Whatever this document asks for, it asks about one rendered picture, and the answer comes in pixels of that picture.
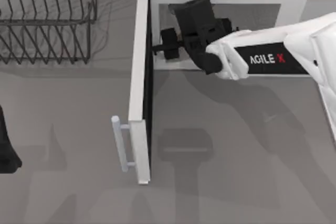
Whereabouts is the white cabinet door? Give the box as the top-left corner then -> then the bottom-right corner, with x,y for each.
128,0 -> 154,185

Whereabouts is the pale grey cabinet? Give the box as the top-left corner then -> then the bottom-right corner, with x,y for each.
145,0 -> 308,78

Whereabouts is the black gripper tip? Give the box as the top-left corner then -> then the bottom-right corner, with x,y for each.
0,105 -> 23,175

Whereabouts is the dark wire dish rack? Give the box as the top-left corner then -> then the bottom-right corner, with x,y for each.
0,0 -> 101,66

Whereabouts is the pale grey door handle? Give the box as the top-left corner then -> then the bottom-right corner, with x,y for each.
111,115 -> 137,173

